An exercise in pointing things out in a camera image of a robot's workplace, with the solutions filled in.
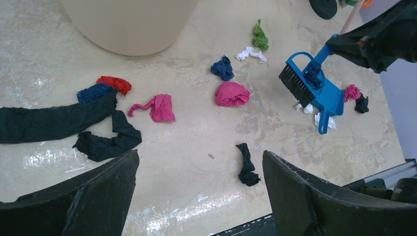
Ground dark blue paper scrap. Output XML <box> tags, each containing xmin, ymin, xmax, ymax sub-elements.
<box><xmin>210</xmin><ymin>55</ymin><xmax>234</xmax><ymax>81</ymax></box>

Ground black twisted paper scrap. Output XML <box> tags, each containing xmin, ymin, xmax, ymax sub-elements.
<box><xmin>236</xmin><ymin>143</ymin><xmax>261</xmax><ymax>187</ymax></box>

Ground blue scrap on brush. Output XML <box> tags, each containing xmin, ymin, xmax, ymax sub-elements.
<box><xmin>304</xmin><ymin>61</ymin><xmax>322</xmax><ymax>90</ymax></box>

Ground white paper scrap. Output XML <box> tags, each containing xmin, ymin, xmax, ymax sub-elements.
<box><xmin>235</xmin><ymin>46</ymin><xmax>267</xmax><ymax>64</ymax></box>

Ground red paper scrap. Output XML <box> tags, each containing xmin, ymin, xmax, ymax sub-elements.
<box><xmin>96</xmin><ymin>76</ymin><xmax>132</xmax><ymax>96</ymax></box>

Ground blue dustpan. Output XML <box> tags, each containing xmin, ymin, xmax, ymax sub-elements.
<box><xmin>307</xmin><ymin>78</ymin><xmax>345</xmax><ymax>135</ymax></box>

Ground large pink paper ball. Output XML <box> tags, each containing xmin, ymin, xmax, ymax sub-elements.
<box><xmin>215</xmin><ymin>82</ymin><xmax>250</xmax><ymax>107</ymax></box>

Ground pink music stand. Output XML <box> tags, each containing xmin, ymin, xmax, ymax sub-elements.
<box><xmin>339</xmin><ymin>0</ymin><xmax>365</xmax><ymax>35</ymax></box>

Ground blue hand brush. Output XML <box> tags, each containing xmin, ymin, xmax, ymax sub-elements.
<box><xmin>279</xmin><ymin>45</ymin><xmax>331</xmax><ymax>107</ymax></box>

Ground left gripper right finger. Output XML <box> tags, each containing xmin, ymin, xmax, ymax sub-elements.
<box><xmin>262</xmin><ymin>150</ymin><xmax>417</xmax><ymax>236</ymax></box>

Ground black scrap behind dustpan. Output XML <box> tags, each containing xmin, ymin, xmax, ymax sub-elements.
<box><xmin>354</xmin><ymin>93</ymin><xmax>369</xmax><ymax>114</ymax></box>

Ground long black paper strip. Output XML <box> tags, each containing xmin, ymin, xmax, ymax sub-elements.
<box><xmin>0</xmin><ymin>90</ymin><xmax>142</xmax><ymax>162</ymax></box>

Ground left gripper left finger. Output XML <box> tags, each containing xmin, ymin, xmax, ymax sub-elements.
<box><xmin>0</xmin><ymin>150</ymin><xmax>140</xmax><ymax>236</ymax></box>

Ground white scrap left of dustpan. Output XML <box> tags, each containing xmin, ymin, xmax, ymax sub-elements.
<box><xmin>295</xmin><ymin>104</ymin><xmax>314</xmax><ymax>114</ymax></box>

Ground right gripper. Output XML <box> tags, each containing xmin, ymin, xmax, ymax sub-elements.
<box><xmin>326</xmin><ymin>0</ymin><xmax>417</xmax><ymax>74</ymax></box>

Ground green paper scrap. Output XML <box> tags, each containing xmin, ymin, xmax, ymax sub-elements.
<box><xmin>251</xmin><ymin>19</ymin><xmax>269</xmax><ymax>51</ymax></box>

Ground pink scrap behind dustpan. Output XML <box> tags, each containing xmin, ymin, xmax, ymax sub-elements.
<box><xmin>344</xmin><ymin>84</ymin><xmax>361</xmax><ymax>102</ymax></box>

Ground blue scrap by strip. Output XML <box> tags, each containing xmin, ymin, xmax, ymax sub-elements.
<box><xmin>76</xmin><ymin>83</ymin><xmax>114</xmax><ymax>103</ymax></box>

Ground white scrap near dustpan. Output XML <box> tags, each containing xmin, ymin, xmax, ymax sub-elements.
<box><xmin>314</xmin><ymin>112</ymin><xmax>337</xmax><ymax>130</ymax></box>

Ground small pink paper scrap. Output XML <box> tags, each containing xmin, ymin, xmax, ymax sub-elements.
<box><xmin>127</xmin><ymin>94</ymin><xmax>176</xmax><ymax>122</ymax></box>

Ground orange ring toy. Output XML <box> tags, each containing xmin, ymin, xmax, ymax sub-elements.
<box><xmin>338</xmin><ymin>0</ymin><xmax>373</xmax><ymax>8</ymax></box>

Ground black microphone stand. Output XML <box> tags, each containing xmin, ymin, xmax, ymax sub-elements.
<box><xmin>309</xmin><ymin>0</ymin><xmax>338</xmax><ymax>20</ymax></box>

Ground beige plastic bucket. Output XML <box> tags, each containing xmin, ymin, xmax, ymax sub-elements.
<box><xmin>62</xmin><ymin>0</ymin><xmax>199</xmax><ymax>56</ymax></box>

